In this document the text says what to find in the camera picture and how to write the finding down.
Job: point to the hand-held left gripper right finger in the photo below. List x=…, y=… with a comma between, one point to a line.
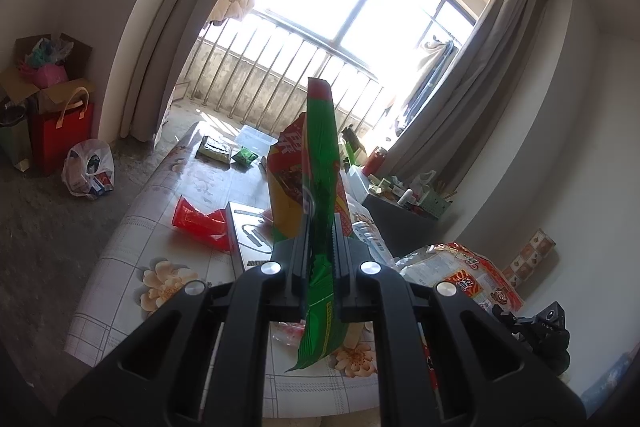
x=342, y=277

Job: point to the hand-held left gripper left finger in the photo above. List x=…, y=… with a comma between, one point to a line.
x=300, y=267

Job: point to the red plastic bag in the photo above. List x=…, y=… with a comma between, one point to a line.
x=195, y=219

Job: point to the green snack packet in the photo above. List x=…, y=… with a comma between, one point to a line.
x=320, y=147

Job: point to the clear plastic container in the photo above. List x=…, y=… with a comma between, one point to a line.
x=255, y=138

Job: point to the green trash bin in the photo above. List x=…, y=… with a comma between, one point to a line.
x=15, y=137

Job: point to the grey cabinet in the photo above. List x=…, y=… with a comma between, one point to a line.
x=400, y=227

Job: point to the tile-pattern roll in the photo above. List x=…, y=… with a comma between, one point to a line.
x=530, y=257

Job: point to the orange snack bag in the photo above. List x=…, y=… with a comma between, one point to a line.
x=285, y=187

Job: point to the white storage box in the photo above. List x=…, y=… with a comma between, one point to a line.
x=357, y=187

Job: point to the small green-white box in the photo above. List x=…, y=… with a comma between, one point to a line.
x=382, y=187

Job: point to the small white bottle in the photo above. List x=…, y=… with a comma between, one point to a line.
x=406, y=198

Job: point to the large clear red-label snack bag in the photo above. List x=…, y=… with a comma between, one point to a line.
x=450, y=262

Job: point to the green plastic basket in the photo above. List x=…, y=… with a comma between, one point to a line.
x=435, y=204

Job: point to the red thermos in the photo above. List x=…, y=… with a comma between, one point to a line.
x=374, y=162

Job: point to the white plastic bag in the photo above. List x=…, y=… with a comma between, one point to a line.
x=422, y=184

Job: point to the small green packet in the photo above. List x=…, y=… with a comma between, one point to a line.
x=245, y=157

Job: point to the green carton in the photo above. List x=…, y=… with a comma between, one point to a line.
x=352, y=147

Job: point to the yellow-green snack packet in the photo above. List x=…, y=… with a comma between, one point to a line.
x=215, y=149

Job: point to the floral tablecloth table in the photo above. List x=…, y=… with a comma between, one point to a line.
x=150, y=232

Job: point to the balcony railing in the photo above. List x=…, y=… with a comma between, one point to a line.
x=235, y=72

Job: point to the hanging dark garment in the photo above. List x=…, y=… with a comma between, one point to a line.
x=430, y=77

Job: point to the grey right curtain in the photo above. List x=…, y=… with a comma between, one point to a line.
x=480, y=82

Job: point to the grey curtain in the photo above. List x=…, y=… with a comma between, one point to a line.
x=165, y=32
x=480, y=82

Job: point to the white bag with boxes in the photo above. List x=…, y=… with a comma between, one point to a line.
x=82, y=167

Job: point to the red gift bag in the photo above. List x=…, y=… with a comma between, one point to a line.
x=60, y=142

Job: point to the grey left curtain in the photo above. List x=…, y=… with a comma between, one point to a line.
x=165, y=32

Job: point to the brown cardboard box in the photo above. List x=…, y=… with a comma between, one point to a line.
x=77, y=62

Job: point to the pink bag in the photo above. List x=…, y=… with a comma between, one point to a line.
x=47, y=77

